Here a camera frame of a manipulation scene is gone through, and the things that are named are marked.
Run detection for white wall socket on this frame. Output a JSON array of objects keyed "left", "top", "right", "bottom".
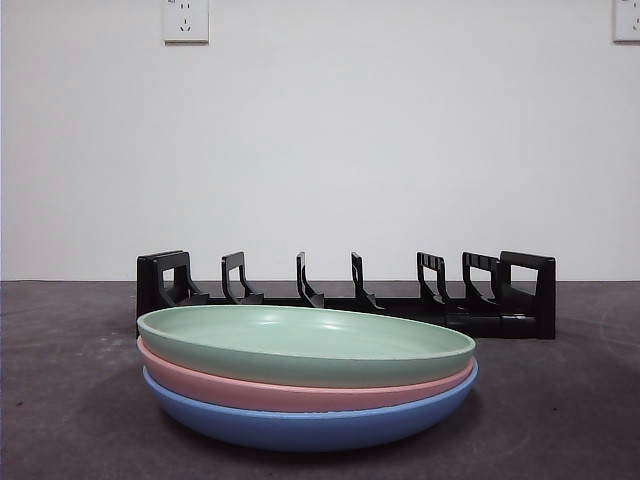
[
  {"left": 162, "top": 0, "right": 210, "bottom": 46},
  {"left": 612, "top": 0, "right": 640, "bottom": 45}
]

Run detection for black plate rack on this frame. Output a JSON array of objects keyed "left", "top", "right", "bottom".
[{"left": 135, "top": 249, "right": 557, "bottom": 342}]

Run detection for pink plate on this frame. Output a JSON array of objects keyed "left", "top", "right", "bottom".
[{"left": 135, "top": 335, "right": 476, "bottom": 415}]

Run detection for blue plate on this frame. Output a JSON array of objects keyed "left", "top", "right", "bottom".
[{"left": 142, "top": 359, "right": 480, "bottom": 454}]

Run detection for green plate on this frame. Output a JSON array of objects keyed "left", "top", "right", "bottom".
[{"left": 135, "top": 305, "right": 477, "bottom": 389}]

